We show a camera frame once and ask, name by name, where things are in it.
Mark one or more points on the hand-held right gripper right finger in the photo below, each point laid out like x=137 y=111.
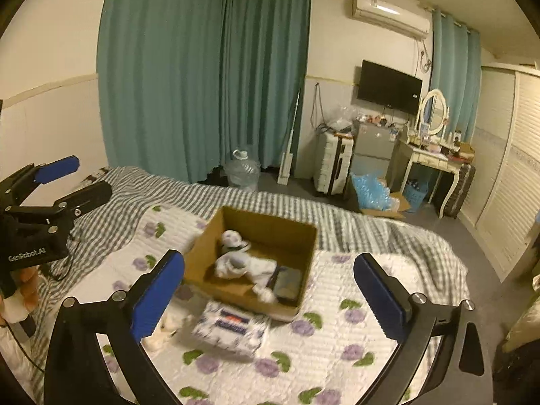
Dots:
x=379 y=295

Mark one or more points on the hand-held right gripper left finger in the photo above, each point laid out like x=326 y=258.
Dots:
x=158 y=295

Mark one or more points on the dark folded cloth in box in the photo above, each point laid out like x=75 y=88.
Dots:
x=287 y=283

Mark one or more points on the grey mini fridge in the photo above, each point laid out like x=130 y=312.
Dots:
x=373 y=147

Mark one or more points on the white oval mirror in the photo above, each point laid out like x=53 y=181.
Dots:
x=434 y=109

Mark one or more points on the blue white tissue pack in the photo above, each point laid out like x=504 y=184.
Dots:
x=232 y=329

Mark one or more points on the wide teal curtain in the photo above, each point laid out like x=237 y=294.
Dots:
x=160 y=76

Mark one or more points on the beige cloth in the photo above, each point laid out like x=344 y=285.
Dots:
x=523 y=320

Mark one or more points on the teal corner curtain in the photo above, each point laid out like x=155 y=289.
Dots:
x=263 y=71

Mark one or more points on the person's left hand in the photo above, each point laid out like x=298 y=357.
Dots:
x=28 y=293

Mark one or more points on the open floor cardboard box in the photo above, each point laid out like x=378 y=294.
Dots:
x=396 y=209

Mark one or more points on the brown cardboard box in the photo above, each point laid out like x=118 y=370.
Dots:
x=257 y=224

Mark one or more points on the white suitcase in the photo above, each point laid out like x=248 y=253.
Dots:
x=333 y=162

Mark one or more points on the dark suitcase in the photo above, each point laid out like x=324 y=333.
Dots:
x=460 y=190

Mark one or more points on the white air conditioner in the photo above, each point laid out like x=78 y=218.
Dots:
x=390 y=14

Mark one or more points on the blue plastic bags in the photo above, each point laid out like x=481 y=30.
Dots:
x=371 y=192

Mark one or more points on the white flat mop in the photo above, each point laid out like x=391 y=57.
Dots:
x=287 y=164

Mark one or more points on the blue plastic basket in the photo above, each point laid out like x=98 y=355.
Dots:
x=415 y=196

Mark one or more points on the clear plastic bag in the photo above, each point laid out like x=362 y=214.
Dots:
x=342 y=119

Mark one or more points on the clear water jug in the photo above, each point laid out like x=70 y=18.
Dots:
x=241 y=173

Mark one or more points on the narrow teal curtain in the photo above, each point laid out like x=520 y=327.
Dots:
x=455 y=71

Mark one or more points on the small cream plush toy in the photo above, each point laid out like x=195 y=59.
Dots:
x=162 y=331

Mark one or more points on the white louvered wardrobe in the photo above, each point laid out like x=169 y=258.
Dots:
x=506 y=168

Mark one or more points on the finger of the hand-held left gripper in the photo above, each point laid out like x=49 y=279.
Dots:
x=57 y=168
x=86 y=196

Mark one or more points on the white vanity table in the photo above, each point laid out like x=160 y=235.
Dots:
x=426 y=154

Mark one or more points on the black wall television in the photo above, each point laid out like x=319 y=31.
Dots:
x=389 y=87

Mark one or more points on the white plush toy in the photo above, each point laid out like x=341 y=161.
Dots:
x=236 y=263

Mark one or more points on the grey striped bed sheet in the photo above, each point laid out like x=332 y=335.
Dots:
x=278 y=200

